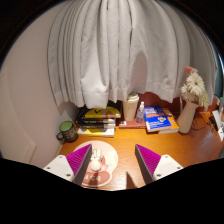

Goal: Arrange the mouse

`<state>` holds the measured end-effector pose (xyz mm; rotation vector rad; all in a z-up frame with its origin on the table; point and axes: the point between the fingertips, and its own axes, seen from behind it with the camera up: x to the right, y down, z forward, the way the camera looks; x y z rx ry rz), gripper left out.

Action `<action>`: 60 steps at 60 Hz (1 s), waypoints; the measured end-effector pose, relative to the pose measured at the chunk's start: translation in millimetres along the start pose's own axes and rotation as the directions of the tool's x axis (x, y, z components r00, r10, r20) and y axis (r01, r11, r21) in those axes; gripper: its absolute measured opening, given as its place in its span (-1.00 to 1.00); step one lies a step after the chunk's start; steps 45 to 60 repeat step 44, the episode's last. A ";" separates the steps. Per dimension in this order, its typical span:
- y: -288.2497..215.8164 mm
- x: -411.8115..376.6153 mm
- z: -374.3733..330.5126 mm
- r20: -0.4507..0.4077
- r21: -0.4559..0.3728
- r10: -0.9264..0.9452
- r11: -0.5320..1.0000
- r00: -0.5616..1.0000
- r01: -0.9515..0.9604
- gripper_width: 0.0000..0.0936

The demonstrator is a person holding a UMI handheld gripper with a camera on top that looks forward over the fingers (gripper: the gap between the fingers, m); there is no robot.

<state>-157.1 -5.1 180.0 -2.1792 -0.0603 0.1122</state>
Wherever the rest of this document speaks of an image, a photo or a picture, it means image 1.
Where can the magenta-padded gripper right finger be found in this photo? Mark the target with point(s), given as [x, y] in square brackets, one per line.
[166, 165]

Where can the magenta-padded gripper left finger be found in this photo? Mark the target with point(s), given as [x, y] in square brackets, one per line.
[60, 165]

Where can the white computer mouse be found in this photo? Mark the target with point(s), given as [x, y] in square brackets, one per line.
[95, 165]

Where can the dark mug with green inside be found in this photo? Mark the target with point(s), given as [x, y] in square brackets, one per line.
[68, 131]

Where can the blue paperback book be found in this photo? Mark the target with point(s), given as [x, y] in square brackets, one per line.
[156, 120]

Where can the white ceramic vase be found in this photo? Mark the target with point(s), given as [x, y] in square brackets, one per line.
[186, 116]

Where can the dark red book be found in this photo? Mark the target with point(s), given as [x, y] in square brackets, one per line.
[128, 125]

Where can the clear spray bottle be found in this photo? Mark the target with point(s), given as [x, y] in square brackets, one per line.
[140, 115]

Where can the yellow and black book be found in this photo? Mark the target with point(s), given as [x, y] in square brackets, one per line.
[101, 113]

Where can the cream tumbler with lid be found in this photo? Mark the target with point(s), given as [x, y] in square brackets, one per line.
[130, 108]

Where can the white desk device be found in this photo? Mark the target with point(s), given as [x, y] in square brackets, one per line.
[217, 120]

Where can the cream artificial flower bouquet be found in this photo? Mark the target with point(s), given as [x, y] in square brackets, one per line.
[195, 85]

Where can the white curtain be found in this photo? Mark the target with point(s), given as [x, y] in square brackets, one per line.
[116, 50]

